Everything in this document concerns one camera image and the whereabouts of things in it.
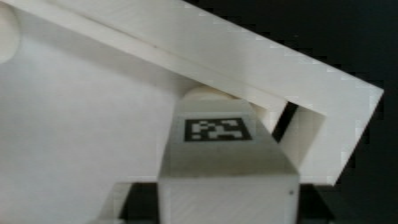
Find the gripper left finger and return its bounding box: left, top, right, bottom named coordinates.
left=93, top=182, right=159, bottom=224

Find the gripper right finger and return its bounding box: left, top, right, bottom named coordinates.
left=296, top=184, right=333, bottom=224

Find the white L-shaped fence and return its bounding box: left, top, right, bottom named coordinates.
left=54, top=0, right=383, bottom=184

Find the white square tabletop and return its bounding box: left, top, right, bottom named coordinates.
left=0, top=0, right=300, bottom=224

